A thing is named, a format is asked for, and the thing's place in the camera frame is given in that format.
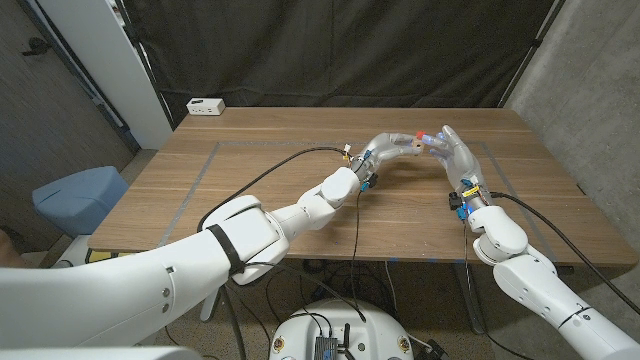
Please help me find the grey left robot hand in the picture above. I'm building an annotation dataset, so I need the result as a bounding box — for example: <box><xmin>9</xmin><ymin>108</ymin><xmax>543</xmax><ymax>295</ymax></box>
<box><xmin>349</xmin><ymin>132</ymin><xmax>420</xmax><ymax>176</ymax></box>

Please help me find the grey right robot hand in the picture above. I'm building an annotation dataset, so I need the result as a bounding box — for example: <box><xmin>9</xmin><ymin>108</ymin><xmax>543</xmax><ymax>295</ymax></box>
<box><xmin>422</xmin><ymin>124</ymin><xmax>492</xmax><ymax>207</ymax></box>

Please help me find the black backdrop curtain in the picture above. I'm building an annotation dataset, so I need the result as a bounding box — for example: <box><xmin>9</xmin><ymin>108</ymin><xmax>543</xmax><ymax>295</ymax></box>
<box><xmin>119</xmin><ymin>0</ymin><xmax>569</xmax><ymax>126</ymax></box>

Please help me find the black backdrop stand pole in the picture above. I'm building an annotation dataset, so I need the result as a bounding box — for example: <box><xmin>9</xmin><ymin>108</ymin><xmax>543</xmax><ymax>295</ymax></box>
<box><xmin>497</xmin><ymin>0</ymin><xmax>569</xmax><ymax>109</ymax></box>
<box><xmin>113</xmin><ymin>0</ymin><xmax>177</xmax><ymax>131</ymax></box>

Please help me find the grey table leg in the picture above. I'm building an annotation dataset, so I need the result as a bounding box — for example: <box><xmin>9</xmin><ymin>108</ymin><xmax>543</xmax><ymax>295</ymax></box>
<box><xmin>452</xmin><ymin>262</ymin><xmax>487</xmax><ymax>335</ymax></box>

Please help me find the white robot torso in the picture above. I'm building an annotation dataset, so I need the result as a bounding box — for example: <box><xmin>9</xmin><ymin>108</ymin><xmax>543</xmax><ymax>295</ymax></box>
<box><xmin>269</xmin><ymin>298</ymin><xmax>415</xmax><ymax>360</ymax></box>

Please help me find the white power strip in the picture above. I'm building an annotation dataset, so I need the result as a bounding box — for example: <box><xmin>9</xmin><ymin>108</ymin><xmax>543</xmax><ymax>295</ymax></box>
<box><xmin>186</xmin><ymin>97</ymin><xmax>226</xmax><ymax>117</ymax></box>

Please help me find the grey finned electronics box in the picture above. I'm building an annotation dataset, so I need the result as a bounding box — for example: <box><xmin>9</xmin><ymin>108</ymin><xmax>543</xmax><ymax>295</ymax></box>
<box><xmin>313</xmin><ymin>335</ymin><xmax>340</xmax><ymax>360</ymax></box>

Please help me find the white table leg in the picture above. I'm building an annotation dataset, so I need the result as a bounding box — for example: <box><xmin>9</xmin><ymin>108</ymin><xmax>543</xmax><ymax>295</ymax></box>
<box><xmin>199</xmin><ymin>288</ymin><xmax>221</xmax><ymax>323</ymax></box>

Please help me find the yellow black floor sign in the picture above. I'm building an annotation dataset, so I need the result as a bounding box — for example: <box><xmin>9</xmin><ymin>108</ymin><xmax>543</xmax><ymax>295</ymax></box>
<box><xmin>85</xmin><ymin>248</ymin><xmax>136</xmax><ymax>264</ymax></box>

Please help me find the blue padded stool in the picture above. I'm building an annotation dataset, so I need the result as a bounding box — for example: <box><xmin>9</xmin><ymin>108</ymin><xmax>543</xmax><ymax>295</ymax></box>
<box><xmin>32</xmin><ymin>166</ymin><xmax>130</xmax><ymax>239</ymax></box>

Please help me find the person's bare leg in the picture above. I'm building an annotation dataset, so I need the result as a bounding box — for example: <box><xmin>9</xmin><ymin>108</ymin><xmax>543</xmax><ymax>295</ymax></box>
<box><xmin>0</xmin><ymin>229</ymin><xmax>31</xmax><ymax>269</ymax></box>

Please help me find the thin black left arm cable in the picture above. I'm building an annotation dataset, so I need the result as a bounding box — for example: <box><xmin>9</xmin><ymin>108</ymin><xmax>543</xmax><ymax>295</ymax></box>
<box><xmin>348</xmin><ymin>189</ymin><xmax>367</xmax><ymax>324</ymax></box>

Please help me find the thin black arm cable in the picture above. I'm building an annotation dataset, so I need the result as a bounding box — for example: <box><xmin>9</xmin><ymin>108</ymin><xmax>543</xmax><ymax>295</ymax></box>
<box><xmin>348</xmin><ymin>189</ymin><xmax>367</xmax><ymax>324</ymax></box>
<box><xmin>462</xmin><ymin>217</ymin><xmax>536</xmax><ymax>360</ymax></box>

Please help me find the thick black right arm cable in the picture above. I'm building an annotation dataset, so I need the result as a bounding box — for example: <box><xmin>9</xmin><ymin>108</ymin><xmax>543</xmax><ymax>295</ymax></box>
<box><xmin>489</xmin><ymin>191</ymin><xmax>640</xmax><ymax>317</ymax></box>

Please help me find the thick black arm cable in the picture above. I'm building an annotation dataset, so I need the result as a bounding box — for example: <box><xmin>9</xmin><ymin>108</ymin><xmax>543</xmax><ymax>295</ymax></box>
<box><xmin>489</xmin><ymin>191</ymin><xmax>640</xmax><ymax>317</ymax></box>
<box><xmin>196</xmin><ymin>146</ymin><xmax>354</xmax><ymax>360</ymax></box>

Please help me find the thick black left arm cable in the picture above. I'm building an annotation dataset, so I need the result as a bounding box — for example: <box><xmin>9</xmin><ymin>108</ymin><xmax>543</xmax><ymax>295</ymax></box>
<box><xmin>196</xmin><ymin>146</ymin><xmax>354</xmax><ymax>360</ymax></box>

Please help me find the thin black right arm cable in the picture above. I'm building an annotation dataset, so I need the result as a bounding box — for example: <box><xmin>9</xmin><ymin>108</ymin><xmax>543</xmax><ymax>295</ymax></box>
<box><xmin>462</xmin><ymin>217</ymin><xmax>536</xmax><ymax>360</ymax></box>

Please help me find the black floor cable tangle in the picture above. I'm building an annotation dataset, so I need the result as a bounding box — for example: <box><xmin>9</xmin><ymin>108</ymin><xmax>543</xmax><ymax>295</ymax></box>
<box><xmin>264</xmin><ymin>257</ymin><xmax>396</xmax><ymax>321</ymax></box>

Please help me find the white hanging cable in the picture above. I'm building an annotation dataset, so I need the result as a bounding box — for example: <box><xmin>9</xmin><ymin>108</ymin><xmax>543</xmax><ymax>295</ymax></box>
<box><xmin>383</xmin><ymin>260</ymin><xmax>400</xmax><ymax>315</ymax></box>

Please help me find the black door frame strip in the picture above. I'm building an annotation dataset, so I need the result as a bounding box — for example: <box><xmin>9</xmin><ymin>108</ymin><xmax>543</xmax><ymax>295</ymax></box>
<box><xmin>17</xmin><ymin>0</ymin><xmax>142</xmax><ymax>152</ymax></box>

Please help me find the black door handle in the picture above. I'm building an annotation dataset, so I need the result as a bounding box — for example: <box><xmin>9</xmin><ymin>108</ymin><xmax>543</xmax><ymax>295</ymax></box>
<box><xmin>20</xmin><ymin>37</ymin><xmax>51</xmax><ymax>56</ymax></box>

